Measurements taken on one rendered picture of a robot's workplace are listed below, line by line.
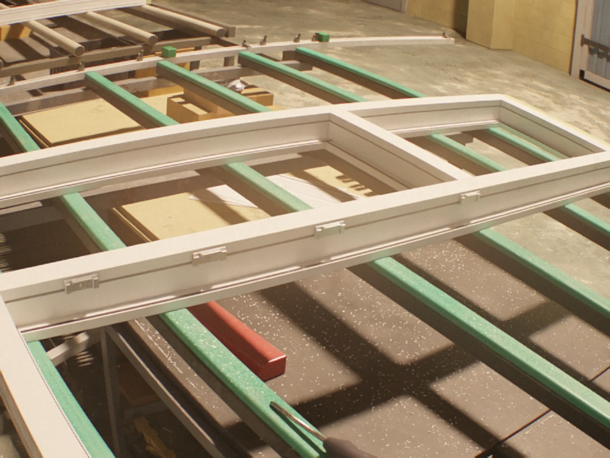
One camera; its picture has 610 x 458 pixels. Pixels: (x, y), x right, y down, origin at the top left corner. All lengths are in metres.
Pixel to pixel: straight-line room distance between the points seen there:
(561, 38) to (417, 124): 6.31
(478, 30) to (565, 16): 1.12
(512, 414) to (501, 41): 7.12
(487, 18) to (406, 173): 6.78
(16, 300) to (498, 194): 0.85
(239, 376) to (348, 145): 0.77
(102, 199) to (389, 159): 0.54
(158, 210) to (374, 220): 0.77
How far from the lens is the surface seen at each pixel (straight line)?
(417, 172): 1.42
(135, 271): 0.99
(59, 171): 1.36
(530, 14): 8.27
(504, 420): 1.35
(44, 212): 1.42
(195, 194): 1.91
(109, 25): 3.15
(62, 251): 2.33
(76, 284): 0.96
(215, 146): 1.48
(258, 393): 0.88
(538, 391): 1.00
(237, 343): 1.38
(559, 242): 3.59
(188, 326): 0.98
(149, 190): 1.49
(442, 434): 1.29
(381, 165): 1.50
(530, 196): 1.47
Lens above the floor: 1.40
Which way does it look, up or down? 25 degrees down
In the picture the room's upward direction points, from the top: 5 degrees clockwise
